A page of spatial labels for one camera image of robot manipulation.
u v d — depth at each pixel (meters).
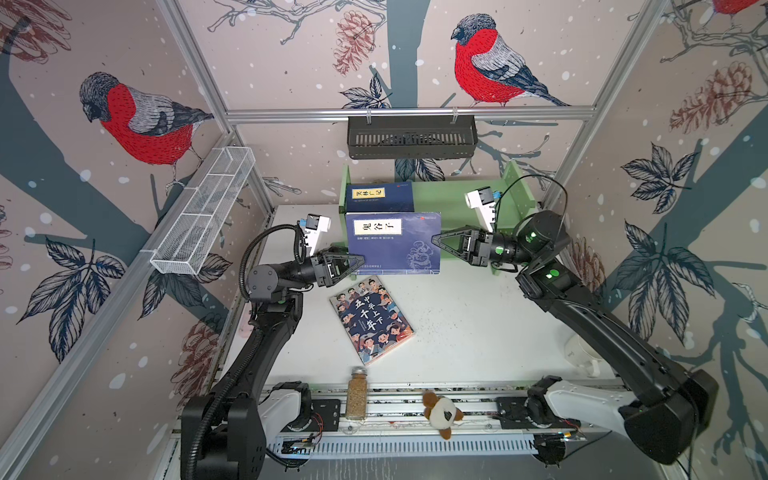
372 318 0.88
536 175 1.14
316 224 0.59
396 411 0.75
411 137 1.06
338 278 0.56
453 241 0.56
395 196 0.82
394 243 0.57
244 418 0.39
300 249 0.61
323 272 0.55
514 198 0.86
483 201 0.54
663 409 0.37
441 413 0.71
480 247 0.52
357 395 0.73
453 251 0.56
